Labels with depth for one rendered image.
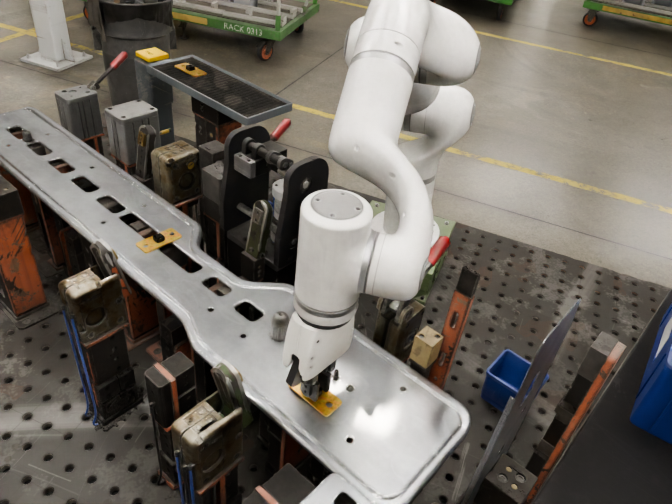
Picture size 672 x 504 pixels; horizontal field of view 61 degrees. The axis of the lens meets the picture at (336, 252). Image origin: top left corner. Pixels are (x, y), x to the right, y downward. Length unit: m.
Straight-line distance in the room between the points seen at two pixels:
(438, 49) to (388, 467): 0.61
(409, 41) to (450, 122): 0.56
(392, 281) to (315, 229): 0.11
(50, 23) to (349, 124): 4.16
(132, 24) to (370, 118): 3.05
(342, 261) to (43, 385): 0.86
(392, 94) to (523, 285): 1.04
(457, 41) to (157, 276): 0.65
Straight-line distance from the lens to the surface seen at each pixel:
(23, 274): 1.44
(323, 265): 0.66
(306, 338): 0.74
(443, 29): 0.94
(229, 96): 1.37
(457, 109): 1.34
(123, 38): 3.75
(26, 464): 1.25
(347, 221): 0.63
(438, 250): 0.97
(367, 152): 0.71
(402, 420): 0.89
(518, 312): 1.60
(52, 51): 4.87
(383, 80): 0.75
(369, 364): 0.94
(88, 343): 1.09
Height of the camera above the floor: 1.70
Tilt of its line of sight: 38 degrees down
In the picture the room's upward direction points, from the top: 7 degrees clockwise
